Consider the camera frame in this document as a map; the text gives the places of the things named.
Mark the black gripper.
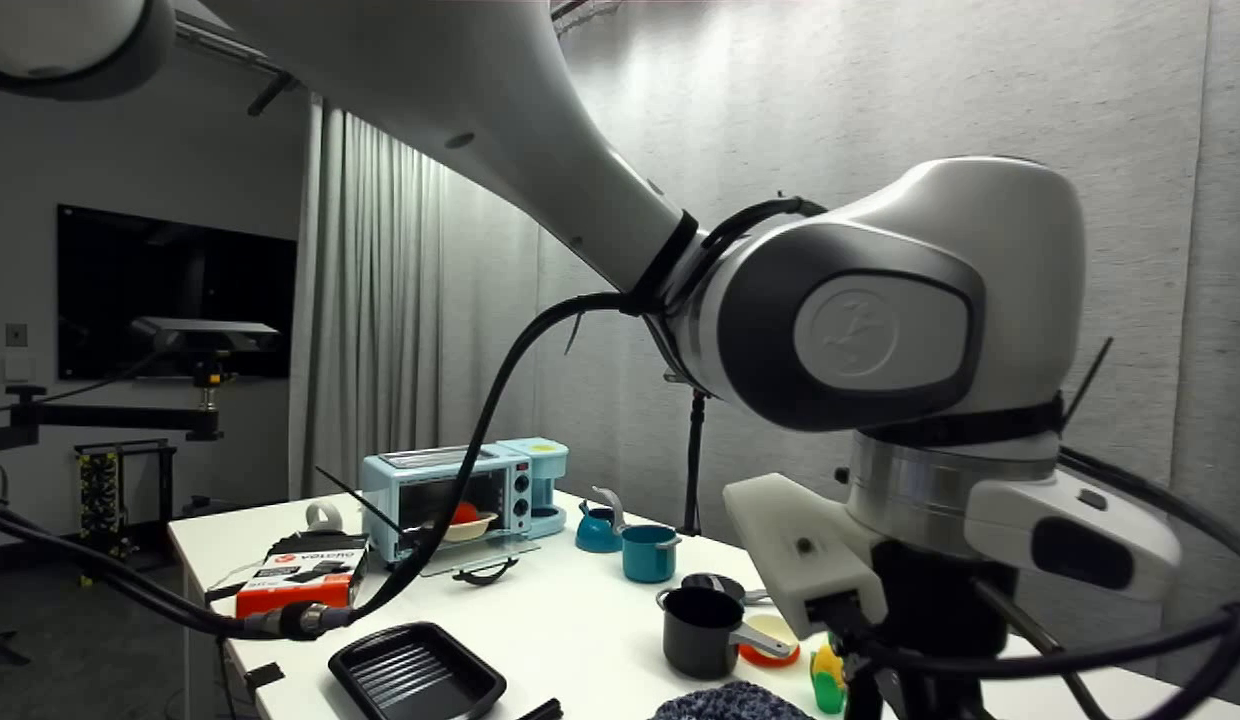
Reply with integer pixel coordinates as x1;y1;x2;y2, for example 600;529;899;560
839;538;1030;720

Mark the dark blue knitted cloth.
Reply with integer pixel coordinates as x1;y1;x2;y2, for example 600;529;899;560
652;677;822;720

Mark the yellow corn toy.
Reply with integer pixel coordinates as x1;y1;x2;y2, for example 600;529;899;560
810;643;852;717

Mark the orange toy food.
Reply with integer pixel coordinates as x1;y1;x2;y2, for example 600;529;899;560
736;611;810;674

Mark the black mug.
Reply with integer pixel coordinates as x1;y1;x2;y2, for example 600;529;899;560
655;585;749;680

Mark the teal cooking pot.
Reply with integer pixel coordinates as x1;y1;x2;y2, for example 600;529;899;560
619;521;686;587

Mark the teal blue kettle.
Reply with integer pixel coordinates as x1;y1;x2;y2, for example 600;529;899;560
571;486;629;557

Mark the light blue toy oven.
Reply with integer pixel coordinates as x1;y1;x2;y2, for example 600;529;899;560
362;436;571;572

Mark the black glasses-shaped object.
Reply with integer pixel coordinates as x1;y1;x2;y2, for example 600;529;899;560
452;553;523;593

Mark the black grill tray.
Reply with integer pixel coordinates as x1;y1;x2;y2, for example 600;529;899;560
325;622;513;720

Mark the white tape roll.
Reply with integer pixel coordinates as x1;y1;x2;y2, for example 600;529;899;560
299;499;353;538

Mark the black device on box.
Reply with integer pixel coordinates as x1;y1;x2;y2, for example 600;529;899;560
262;529;373;568

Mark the orange box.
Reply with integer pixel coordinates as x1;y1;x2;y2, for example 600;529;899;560
232;572;356;630

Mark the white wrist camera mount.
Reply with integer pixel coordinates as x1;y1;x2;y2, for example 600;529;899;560
721;469;893;641

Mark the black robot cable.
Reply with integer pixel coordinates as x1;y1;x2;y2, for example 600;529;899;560
0;289;641;643

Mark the grey camera on boom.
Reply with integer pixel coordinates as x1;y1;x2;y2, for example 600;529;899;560
129;314;283;375

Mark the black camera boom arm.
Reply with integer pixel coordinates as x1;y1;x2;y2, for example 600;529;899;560
0;379;228;456

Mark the black wall monitor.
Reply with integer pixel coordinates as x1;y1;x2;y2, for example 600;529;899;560
51;201;299;384

